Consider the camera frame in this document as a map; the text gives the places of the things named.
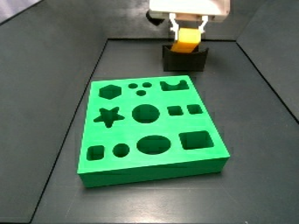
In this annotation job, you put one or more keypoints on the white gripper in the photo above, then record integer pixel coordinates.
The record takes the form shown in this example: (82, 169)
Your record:
(214, 10)

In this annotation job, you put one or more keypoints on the yellow rectangular block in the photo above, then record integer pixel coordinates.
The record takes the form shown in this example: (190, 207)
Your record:
(189, 40)

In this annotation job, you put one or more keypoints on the black curved fixture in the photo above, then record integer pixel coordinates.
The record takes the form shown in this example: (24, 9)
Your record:
(179, 61)

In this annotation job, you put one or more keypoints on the green shape sorting board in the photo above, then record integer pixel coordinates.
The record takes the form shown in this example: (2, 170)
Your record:
(147, 131)

